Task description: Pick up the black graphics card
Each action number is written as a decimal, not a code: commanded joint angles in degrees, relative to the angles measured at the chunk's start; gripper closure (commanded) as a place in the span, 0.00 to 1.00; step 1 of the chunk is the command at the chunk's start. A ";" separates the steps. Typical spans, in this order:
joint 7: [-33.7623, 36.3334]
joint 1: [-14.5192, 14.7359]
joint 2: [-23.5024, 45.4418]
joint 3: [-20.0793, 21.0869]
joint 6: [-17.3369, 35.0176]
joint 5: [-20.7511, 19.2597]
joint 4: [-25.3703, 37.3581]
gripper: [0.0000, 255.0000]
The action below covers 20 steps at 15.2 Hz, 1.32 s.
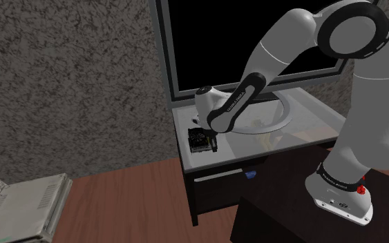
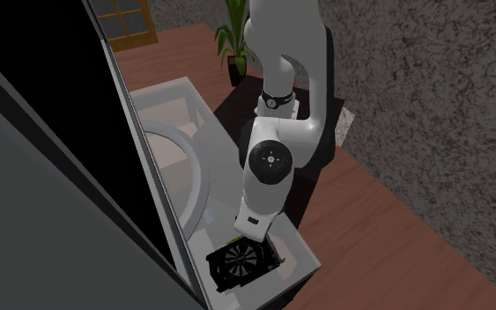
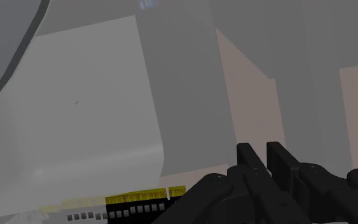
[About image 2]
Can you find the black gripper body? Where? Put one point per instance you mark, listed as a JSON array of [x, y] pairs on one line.
[[274, 251]]

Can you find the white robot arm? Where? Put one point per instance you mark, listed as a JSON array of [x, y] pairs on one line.
[[290, 129]]

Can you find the black graphics card with fan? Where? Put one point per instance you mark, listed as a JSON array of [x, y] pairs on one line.
[[239, 262]]

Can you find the dark robot stand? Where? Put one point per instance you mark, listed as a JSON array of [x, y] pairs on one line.
[[239, 107]]

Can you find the green potted plant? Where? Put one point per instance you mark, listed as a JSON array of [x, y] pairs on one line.
[[235, 38]]

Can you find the large black flat screen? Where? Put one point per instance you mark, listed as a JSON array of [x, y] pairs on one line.
[[58, 129]]

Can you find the wooden door with glass panes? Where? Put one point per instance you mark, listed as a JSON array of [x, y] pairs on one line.
[[133, 30]]

